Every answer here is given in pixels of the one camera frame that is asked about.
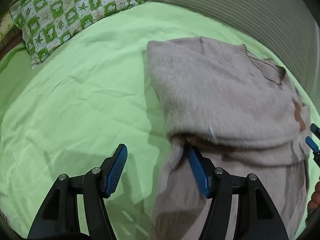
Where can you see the person's right hand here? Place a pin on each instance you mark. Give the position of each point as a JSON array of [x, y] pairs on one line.
[[315, 198]]

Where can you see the green checkered pillow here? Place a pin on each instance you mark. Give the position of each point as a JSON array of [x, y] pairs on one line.
[[47, 24]]

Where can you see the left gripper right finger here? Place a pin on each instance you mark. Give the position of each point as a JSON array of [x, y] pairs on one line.
[[257, 216]]

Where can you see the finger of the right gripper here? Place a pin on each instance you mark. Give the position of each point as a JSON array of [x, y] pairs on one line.
[[315, 150], [315, 130]]

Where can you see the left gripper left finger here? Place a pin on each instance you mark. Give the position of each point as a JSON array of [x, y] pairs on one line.
[[58, 218]]

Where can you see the beige knit sweater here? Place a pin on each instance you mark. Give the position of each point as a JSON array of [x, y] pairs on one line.
[[243, 113]]

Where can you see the striped white duvet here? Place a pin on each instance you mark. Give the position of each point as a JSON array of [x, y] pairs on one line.
[[286, 27]]

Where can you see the green bed sheet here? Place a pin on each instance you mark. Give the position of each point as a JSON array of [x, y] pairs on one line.
[[92, 94]]

